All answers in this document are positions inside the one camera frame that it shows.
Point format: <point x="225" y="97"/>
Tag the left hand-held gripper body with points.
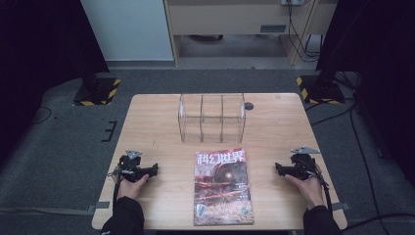
<point x="129" y="164"/>

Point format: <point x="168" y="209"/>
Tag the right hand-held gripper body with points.
<point x="303" y="164"/>

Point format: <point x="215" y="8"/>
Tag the red cover magazine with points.
<point x="222" y="189"/>

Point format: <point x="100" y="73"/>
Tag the clear acrylic file rack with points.
<point x="211" y="120"/>

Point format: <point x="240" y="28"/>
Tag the person's left hand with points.
<point x="130" y="187"/>

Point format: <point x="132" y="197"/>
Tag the person's right hand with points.
<point x="308" y="191"/>

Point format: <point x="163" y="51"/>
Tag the grey tape strip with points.
<point x="342" y="206"/>
<point x="99" y="206"/>

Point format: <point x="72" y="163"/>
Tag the black stand base striped tape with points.
<point x="321" y="89"/>
<point x="98" y="93"/>

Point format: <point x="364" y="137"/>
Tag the black curtain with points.
<point x="39" y="49"/>
<point x="378" y="65"/>

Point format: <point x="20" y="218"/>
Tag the white panel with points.
<point x="127" y="29"/>

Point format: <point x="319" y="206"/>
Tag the beige wooden desk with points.
<point x="228" y="19"/>

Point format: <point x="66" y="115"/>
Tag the white power strip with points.
<point x="292" y="2"/>

